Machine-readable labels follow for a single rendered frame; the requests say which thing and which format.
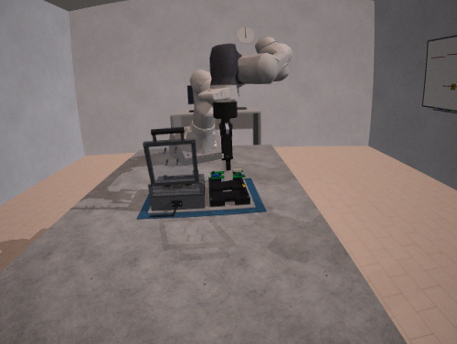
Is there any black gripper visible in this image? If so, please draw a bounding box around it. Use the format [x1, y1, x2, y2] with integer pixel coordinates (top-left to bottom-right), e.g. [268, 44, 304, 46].
[213, 102, 238, 180]

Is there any green circuit board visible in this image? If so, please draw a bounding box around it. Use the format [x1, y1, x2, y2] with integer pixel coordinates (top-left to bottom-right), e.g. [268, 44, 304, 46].
[210, 168, 245, 179]

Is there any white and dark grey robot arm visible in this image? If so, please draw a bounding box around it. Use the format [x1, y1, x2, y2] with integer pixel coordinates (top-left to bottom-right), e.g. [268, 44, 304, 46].
[184, 37, 292, 154]

